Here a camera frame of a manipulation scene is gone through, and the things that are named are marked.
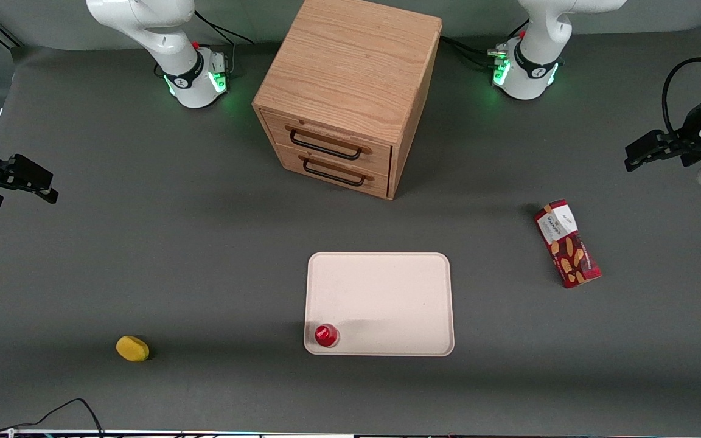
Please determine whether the red cookie box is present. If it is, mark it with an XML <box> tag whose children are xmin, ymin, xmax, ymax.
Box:
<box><xmin>534</xmin><ymin>199</ymin><xmax>603</xmax><ymax>289</ymax></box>

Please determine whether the wooden two-drawer cabinet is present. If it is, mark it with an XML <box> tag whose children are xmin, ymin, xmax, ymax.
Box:
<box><xmin>252</xmin><ymin>0</ymin><xmax>443</xmax><ymax>201</ymax></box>

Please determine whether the wooden drawer with short handle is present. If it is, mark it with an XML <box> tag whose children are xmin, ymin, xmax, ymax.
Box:
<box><xmin>276</xmin><ymin>145</ymin><xmax>391</xmax><ymax>200</ymax></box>

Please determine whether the yellow toy fruit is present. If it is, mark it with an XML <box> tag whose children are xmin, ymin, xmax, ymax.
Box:
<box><xmin>116</xmin><ymin>335</ymin><xmax>150</xmax><ymax>363</ymax></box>

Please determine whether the thin black table-edge cable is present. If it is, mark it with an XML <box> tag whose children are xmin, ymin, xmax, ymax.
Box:
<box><xmin>0</xmin><ymin>398</ymin><xmax>105</xmax><ymax>438</ymax></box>

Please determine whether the black base cable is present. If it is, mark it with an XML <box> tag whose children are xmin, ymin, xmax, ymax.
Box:
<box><xmin>448</xmin><ymin>43</ymin><xmax>502</xmax><ymax>69</ymax></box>
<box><xmin>194</xmin><ymin>9</ymin><xmax>256</xmax><ymax>47</ymax></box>
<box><xmin>440</xmin><ymin>35</ymin><xmax>498</xmax><ymax>59</ymax></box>

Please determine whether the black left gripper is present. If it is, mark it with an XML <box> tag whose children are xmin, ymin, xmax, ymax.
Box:
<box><xmin>624</xmin><ymin>130</ymin><xmax>701</xmax><ymax>172</ymax></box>

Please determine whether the black left base cable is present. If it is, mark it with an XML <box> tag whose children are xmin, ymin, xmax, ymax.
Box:
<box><xmin>448</xmin><ymin>43</ymin><xmax>502</xmax><ymax>69</ymax></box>
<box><xmin>440</xmin><ymin>35</ymin><xmax>498</xmax><ymax>59</ymax></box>

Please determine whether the black right base cable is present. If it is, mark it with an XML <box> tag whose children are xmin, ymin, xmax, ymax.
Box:
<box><xmin>194</xmin><ymin>9</ymin><xmax>256</xmax><ymax>47</ymax></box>

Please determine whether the short black drawer handle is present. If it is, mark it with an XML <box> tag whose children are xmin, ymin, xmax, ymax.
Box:
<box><xmin>302</xmin><ymin>156</ymin><xmax>368</xmax><ymax>187</ymax></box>

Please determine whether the cream plastic tray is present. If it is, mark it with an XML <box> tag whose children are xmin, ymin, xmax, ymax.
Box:
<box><xmin>304</xmin><ymin>252</ymin><xmax>455</xmax><ymax>358</ymax></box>

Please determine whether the wooden drawer with long handle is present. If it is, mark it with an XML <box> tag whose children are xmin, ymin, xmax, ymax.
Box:
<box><xmin>261</xmin><ymin>110</ymin><xmax>394</xmax><ymax>178</ymax></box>

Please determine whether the long black drawer handle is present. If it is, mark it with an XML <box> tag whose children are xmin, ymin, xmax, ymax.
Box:
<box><xmin>289</xmin><ymin>128</ymin><xmax>365</xmax><ymax>162</ymax></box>

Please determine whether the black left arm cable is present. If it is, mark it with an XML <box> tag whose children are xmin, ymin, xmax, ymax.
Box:
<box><xmin>661</xmin><ymin>57</ymin><xmax>701</xmax><ymax>142</ymax></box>

